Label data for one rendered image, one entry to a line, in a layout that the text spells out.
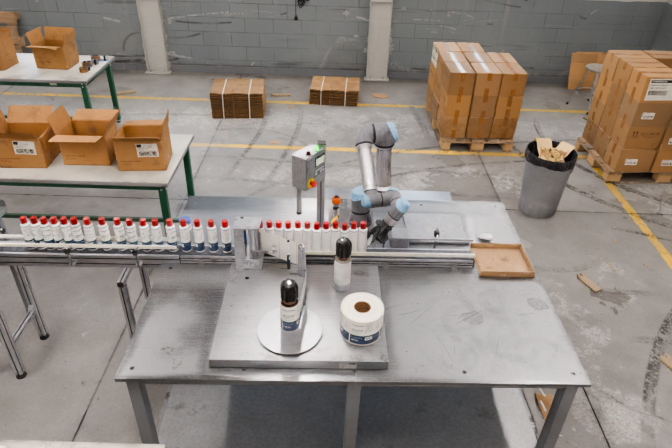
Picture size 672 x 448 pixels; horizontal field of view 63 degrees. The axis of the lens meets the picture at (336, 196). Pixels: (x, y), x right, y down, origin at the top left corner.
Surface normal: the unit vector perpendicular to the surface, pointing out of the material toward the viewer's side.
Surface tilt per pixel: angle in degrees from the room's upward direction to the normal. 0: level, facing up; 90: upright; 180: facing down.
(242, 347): 0
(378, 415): 1
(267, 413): 1
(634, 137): 90
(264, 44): 90
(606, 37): 90
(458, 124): 87
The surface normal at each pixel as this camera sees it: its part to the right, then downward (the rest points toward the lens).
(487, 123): 0.03, 0.51
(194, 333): 0.03, -0.85
